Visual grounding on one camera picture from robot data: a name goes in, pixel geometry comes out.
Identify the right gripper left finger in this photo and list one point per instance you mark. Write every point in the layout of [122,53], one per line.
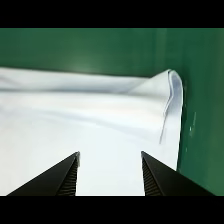
[56,180]

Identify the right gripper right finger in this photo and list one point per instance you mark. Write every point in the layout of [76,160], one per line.
[166,181]

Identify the white shirt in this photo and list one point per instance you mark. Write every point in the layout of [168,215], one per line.
[83,126]

